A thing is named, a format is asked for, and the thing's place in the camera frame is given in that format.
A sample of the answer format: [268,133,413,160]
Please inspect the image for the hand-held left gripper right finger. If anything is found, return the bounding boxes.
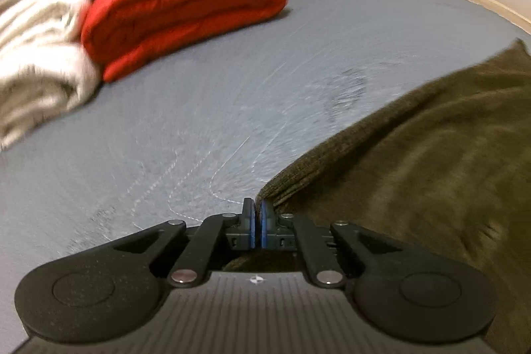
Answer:
[259,200,400,289]

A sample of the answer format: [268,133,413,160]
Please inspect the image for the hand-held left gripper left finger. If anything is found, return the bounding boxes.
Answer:
[112,197,255,289]

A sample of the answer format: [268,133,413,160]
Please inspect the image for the olive corduroy pants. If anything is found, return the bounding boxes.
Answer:
[224,39,531,354]

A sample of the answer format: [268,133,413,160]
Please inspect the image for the red folded quilt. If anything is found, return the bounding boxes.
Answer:
[80,0,289,83]

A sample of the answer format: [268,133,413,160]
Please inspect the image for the white folded blanket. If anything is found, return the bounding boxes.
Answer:
[0,0,104,152]

